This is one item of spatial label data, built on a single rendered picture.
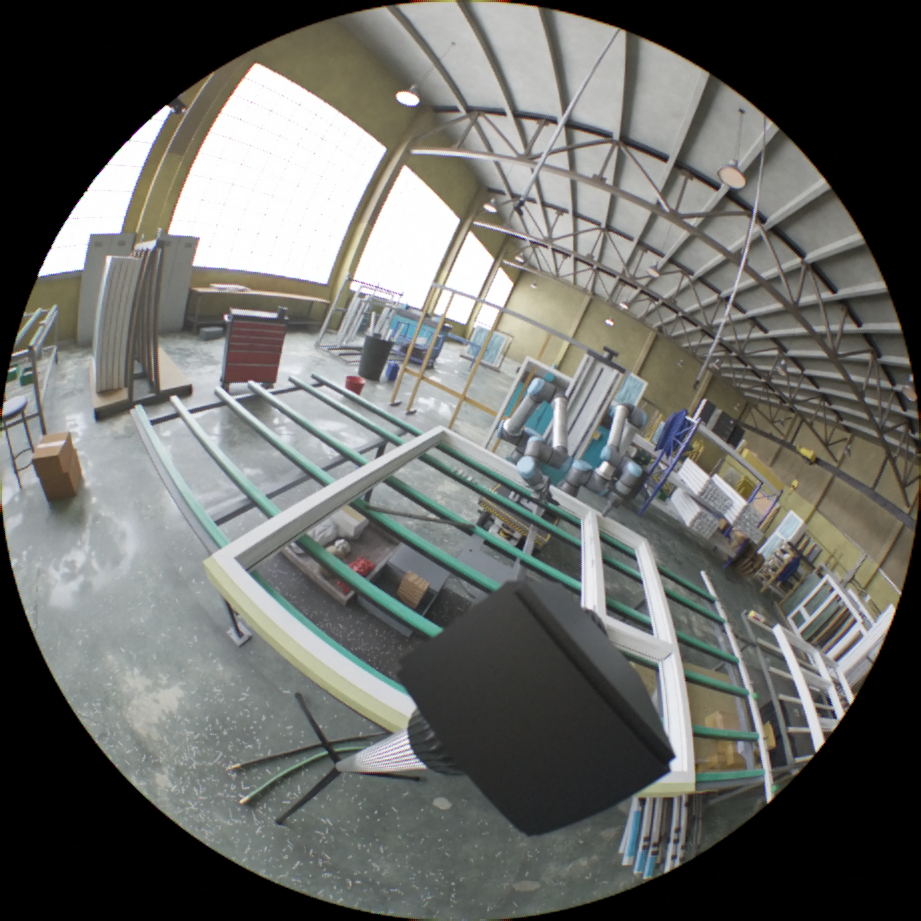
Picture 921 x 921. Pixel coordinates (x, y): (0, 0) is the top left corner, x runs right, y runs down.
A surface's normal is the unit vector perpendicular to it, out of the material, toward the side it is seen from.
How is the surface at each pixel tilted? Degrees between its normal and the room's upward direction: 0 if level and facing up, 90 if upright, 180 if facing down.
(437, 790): 0
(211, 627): 0
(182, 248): 90
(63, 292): 90
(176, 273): 90
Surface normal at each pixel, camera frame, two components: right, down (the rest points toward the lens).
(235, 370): 0.67, 0.56
